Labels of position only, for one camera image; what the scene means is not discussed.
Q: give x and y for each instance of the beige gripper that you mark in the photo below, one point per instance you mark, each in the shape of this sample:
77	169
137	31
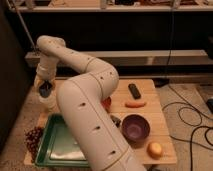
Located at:
38	82

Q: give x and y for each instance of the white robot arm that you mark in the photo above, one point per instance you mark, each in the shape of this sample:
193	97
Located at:
80	102

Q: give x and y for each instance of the white plastic cup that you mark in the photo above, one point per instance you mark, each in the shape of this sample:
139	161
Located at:
49	103

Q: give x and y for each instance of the grey metal pole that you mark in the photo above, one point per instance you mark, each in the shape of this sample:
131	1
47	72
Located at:
34	47

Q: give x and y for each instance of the dark red grapes bunch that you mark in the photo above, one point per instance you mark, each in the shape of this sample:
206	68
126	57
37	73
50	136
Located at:
32	139

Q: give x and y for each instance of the orange bowl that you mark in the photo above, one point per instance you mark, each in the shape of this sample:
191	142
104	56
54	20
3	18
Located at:
107	104

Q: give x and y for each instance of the green plastic tray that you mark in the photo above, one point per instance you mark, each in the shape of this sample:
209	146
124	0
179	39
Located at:
58	148

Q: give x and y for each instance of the orange carrot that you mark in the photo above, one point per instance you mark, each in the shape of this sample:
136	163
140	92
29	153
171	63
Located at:
134	104

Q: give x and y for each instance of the black remote control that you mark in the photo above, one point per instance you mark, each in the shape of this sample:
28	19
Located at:
134	91

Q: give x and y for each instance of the white metal shelf rack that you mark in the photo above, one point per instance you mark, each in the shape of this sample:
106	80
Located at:
128	35

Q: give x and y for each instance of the purple bowl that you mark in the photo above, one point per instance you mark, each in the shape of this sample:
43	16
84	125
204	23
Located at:
135	128

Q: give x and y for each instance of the black handled peeler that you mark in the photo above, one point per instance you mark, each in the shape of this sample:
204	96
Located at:
116	120

